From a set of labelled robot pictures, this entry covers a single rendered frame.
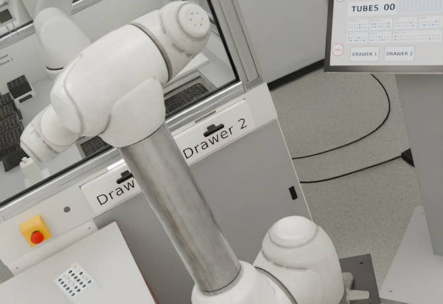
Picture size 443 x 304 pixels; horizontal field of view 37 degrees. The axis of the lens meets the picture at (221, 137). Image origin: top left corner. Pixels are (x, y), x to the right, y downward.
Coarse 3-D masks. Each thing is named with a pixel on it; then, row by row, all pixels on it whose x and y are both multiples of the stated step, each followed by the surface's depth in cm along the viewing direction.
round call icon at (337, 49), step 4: (332, 44) 210; (336, 44) 210; (340, 44) 209; (344, 44) 208; (332, 48) 210; (336, 48) 210; (340, 48) 209; (344, 48) 208; (332, 52) 210; (336, 52) 210; (340, 52) 209; (332, 56) 210; (336, 56) 210; (340, 56) 209
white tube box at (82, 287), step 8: (64, 272) 201; (72, 272) 200; (80, 272) 199; (56, 280) 200; (64, 280) 199; (80, 280) 196; (88, 280) 195; (64, 288) 196; (72, 288) 194; (80, 288) 193; (88, 288) 193; (96, 288) 195; (72, 296) 193; (80, 296) 192; (88, 296) 194
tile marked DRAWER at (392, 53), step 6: (384, 48) 201; (390, 48) 200; (396, 48) 199; (402, 48) 198; (408, 48) 196; (414, 48) 196; (384, 54) 201; (390, 54) 200; (396, 54) 199; (402, 54) 197; (408, 54) 196; (414, 54) 195; (384, 60) 201; (390, 60) 200; (396, 60) 198; (402, 60) 197; (408, 60) 196; (414, 60) 195
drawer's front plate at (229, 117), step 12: (228, 108) 220; (240, 108) 220; (204, 120) 219; (216, 120) 219; (228, 120) 221; (252, 120) 224; (192, 132) 217; (204, 132) 219; (216, 132) 221; (228, 132) 223; (240, 132) 224; (180, 144) 217; (192, 144) 219; (216, 144) 223; (192, 156) 221
